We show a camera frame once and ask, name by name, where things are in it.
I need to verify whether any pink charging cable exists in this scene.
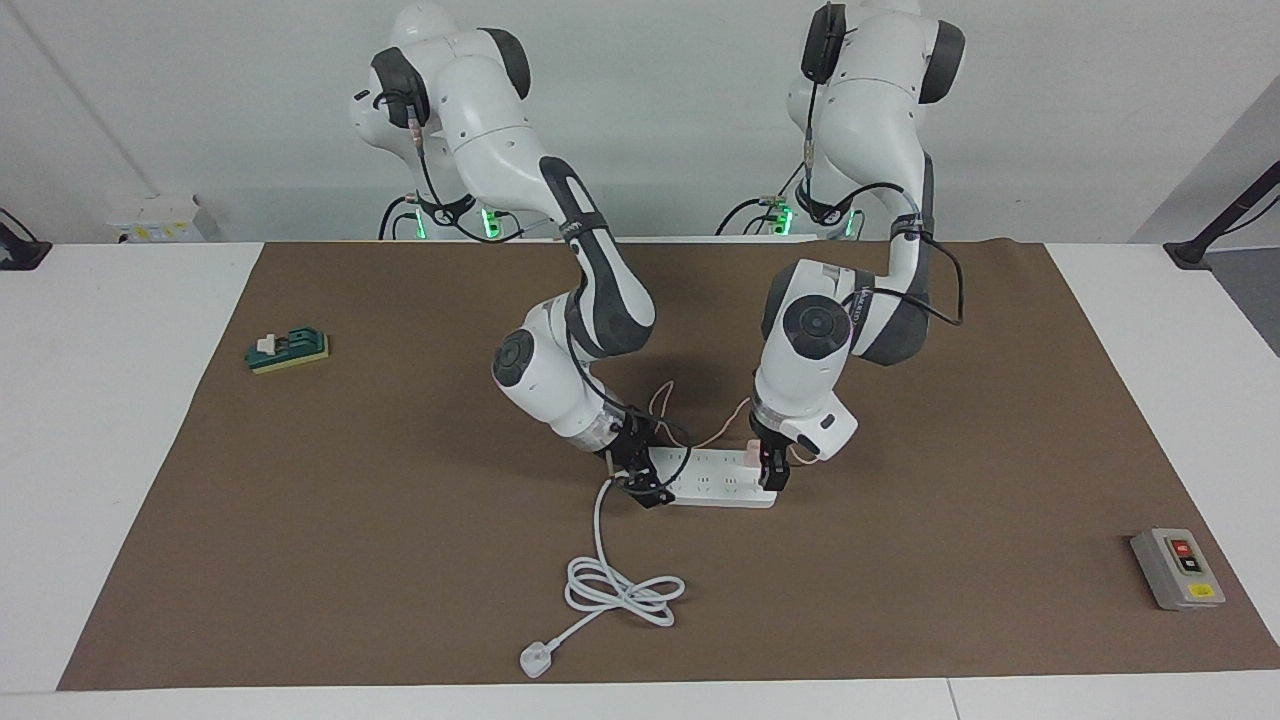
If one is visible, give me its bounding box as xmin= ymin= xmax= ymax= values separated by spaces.
xmin=648 ymin=380 xmax=816 ymax=466

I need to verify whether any white power strip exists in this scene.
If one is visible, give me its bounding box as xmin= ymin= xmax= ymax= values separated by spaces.
xmin=650 ymin=447 xmax=779 ymax=509

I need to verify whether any brown table mat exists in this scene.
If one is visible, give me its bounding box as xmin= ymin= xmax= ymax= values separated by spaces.
xmin=57 ymin=238 xmax=1280 ymax=692

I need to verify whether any white power cord with plug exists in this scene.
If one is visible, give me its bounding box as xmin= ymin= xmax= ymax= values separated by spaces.
xmin=519 ymin=478 xmax=687 ymax=680

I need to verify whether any black base cable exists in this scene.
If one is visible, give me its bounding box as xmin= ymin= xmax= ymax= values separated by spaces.
xmin=378 ymin=195 xmax=419 ymax=241
xmin=714 ymin=160 xmax=813 ymax=237

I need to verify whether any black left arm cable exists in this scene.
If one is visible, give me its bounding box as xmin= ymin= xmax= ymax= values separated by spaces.
xmin=800 ymin=30 xmax=966 ymax=326

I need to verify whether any green knife switch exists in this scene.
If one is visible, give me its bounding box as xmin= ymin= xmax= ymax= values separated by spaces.
xmin=245 ymin=329 xmax=332 ymax=376

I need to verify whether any grey on-off switch box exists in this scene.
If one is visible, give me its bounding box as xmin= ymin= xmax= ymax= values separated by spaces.
xmin=1130 ymin=527 xmax=1227 ymax=612

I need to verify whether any white wall box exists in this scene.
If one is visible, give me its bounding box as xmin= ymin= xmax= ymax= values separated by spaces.
xmin=105 ymin=193 xmax=206 ymax=244

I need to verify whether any black clamp mount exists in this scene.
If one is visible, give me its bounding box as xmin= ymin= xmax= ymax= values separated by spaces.
xmin=0 ymin=207 xmax=53 ymax=271

